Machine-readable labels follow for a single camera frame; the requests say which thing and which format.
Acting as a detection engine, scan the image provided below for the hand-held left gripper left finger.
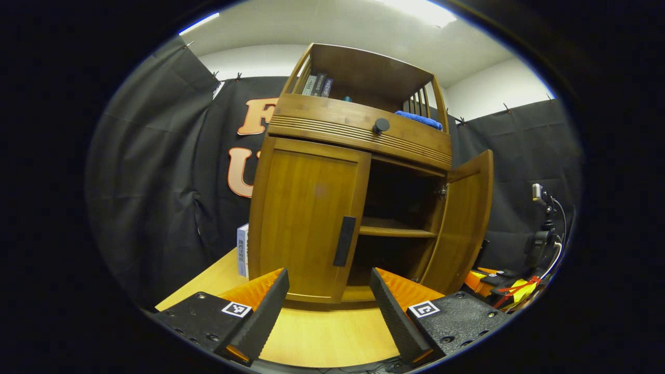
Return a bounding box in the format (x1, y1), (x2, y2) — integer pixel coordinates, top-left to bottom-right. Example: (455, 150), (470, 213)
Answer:
(153, 268), (290, 367)

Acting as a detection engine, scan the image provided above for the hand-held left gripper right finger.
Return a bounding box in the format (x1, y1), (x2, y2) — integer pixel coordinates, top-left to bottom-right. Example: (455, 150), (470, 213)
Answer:
(370, 268), (512, 367)

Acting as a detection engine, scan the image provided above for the wooden cabinet door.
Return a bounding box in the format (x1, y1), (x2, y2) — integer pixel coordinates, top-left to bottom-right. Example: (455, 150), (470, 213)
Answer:
(257, 137), (372, 303)
(418, 150), (494, 295)

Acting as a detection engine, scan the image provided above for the wooden double-door shoe cabinet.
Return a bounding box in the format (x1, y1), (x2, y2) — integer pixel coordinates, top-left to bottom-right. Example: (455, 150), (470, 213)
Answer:
(248, 43), (454, 304)

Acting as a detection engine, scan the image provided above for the white printed box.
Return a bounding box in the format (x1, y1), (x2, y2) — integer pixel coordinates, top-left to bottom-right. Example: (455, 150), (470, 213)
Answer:
(237, 223), (250, 278)

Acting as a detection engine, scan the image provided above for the blue towel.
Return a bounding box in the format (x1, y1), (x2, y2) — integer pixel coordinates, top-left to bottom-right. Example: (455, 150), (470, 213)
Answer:
(395, 110), (443, 131)

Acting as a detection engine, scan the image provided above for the black backdrop cloth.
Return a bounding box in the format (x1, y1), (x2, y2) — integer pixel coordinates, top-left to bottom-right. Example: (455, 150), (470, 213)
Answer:
(86, 36), (582, 312)

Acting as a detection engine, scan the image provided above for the wooden drawer with black knob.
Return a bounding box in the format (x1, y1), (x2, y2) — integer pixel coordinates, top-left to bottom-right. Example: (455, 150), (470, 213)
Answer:
(268, 93), (454, 172)

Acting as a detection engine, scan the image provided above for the small ceiling light panel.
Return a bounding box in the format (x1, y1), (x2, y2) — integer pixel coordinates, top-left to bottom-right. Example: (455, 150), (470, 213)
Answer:
(179, 12), (220, 36)

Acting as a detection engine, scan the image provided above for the camera on black stand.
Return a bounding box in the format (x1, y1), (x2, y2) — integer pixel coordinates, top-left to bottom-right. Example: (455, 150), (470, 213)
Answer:
(524, 183), (555, 271)

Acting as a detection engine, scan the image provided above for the white cable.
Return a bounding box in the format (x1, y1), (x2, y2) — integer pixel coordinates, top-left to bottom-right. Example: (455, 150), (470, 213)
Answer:
(539, 205), (566, 281)

